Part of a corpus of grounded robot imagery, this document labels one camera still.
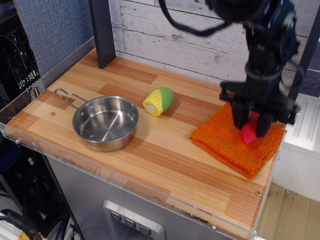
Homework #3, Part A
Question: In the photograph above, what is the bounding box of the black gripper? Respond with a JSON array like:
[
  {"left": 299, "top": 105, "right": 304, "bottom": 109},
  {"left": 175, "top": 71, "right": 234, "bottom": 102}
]
[{"left": 219, "top": 72, "right": 300, "bottom": 137}]

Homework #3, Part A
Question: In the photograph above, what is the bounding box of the red handled grey fork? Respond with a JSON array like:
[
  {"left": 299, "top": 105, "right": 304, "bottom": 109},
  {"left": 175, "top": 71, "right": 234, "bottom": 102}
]
[{"left": 240, "top": 111, "right": 260, "bottom": 145}]

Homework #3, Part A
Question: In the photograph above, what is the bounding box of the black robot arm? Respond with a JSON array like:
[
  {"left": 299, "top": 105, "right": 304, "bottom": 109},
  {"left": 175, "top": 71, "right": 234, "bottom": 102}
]
[{"left": 205, "top": 0, "right": 304, "bottom": 137}]

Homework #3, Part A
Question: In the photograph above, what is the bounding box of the orange knitted cloth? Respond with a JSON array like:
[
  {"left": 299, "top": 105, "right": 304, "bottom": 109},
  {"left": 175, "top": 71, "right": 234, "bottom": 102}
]
[{"left": 189, "top": 103, "right": 286, "bottom": 180}]

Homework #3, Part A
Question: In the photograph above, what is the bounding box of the white side counter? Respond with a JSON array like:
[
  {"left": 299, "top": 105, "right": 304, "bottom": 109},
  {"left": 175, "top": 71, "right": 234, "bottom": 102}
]
[{"left": 272, "top": 93, "right": 320, "bottom": 201}]

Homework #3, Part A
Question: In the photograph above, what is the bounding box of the yellow green toy corn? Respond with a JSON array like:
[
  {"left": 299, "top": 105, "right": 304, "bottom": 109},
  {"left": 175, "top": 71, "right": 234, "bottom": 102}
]
[{"left": 142, "top": 87, "right": 174, "bottom": 117}]

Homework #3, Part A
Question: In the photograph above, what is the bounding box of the silver toy cabinet front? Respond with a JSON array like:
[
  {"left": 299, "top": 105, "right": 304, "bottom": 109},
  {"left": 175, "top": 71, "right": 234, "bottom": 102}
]
[{"left": 48, "top": 157, "right": 228, "bottom": 240}]

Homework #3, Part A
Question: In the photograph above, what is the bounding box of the black equipment rack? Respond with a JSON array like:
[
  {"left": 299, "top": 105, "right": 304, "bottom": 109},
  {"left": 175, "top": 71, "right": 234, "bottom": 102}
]
[{"left": 0, "top": 0, "right": 40, "bottom": 108}]

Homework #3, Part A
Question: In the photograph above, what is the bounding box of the dark right frame post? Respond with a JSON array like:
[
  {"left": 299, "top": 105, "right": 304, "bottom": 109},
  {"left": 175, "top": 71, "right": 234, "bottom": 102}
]
[{"left": 284, "top": 0, "right": 320, "bottom": 123}]

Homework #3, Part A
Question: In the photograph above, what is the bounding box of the dark frame post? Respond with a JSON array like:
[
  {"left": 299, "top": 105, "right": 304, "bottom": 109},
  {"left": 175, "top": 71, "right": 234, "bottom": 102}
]
[
  {"left": 88, "top": 0, "right": 116, "bottom": 69},
  {"left": 284, "top": 0, "right": 320, "bottom": 123}
]

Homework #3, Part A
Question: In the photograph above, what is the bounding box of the steel pot with handle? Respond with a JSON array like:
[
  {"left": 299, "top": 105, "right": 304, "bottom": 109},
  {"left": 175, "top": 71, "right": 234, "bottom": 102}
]
[{"left": 54, "top": 88, "right": 140, "bottom": 152}]

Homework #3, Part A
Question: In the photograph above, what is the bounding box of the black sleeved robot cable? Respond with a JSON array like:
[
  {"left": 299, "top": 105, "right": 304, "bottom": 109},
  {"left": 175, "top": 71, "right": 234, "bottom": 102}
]
[{"left": 158, "top": 0, "right": 232, "bottom": 37}]

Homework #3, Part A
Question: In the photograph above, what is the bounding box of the dark left frame post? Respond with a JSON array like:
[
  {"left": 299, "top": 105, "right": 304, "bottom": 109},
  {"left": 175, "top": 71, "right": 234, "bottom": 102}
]
[{"left": 88, "top": 0, "right": 116, "bottom": 69}]

